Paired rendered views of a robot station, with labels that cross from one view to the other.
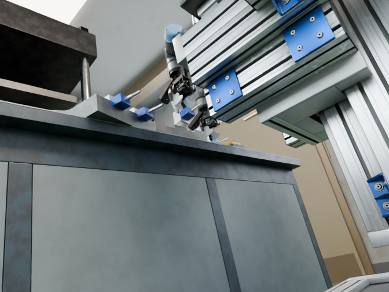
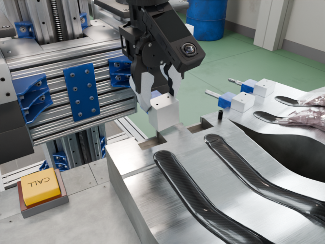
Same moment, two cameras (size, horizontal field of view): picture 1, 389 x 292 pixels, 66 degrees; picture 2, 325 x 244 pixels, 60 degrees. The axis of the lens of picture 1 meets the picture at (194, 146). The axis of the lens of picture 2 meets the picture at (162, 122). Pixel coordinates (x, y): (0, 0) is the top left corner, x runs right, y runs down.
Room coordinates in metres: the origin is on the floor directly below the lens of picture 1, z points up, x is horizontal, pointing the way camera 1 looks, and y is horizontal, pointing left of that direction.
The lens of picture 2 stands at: (1.49, 0.18, 1.22)
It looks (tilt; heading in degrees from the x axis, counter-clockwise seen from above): 34 degrees down; 199
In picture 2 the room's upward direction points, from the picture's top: straight up
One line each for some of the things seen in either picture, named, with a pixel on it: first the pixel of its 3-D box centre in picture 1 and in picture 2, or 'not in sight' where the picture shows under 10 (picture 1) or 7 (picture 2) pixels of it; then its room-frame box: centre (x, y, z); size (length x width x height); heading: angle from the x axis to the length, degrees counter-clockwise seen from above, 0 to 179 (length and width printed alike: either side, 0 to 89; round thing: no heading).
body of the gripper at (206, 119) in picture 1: (208, 117); not in sight; (1.40, -0.10, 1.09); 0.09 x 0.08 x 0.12; 62
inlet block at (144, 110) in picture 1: (146, 113); (226, 99); (0.83, 0.13, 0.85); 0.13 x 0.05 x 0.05; 64
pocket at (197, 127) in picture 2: not in sight; (196, 131); (1.02, 0.09, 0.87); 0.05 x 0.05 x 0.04; 47
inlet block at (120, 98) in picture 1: (123, 101); (247, 86); (0.74, 0.18, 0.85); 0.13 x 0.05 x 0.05; 64
